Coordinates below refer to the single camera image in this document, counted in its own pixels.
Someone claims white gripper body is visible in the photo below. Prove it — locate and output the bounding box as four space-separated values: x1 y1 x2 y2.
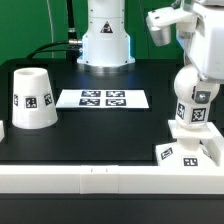
177 0 224 81

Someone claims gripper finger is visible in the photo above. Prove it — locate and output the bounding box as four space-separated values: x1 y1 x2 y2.
193 80 211 107

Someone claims white lamp bulb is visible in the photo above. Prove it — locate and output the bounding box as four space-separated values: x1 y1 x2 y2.
174 64 220 129

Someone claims white lamp base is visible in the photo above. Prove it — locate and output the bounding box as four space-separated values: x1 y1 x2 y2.
155 120 216 169

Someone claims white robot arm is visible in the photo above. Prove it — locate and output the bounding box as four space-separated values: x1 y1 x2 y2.
77 0 224 83

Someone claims white lamp shade cone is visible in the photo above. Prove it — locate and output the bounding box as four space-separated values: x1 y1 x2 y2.
12 67 58 129

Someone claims white marker sheet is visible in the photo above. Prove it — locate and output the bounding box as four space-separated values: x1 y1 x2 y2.
56 89 149 109

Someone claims white front fence bar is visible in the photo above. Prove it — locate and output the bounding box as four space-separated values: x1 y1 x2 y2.
0 165 224 194

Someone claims white left fence bar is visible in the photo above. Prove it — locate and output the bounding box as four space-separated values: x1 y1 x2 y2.
0 120 5 142

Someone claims thick black cable with connector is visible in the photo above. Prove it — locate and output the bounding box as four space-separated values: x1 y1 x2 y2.
66 0 78 61

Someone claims thin white cable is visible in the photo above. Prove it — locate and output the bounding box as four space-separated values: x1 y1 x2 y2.
46 0 55 59

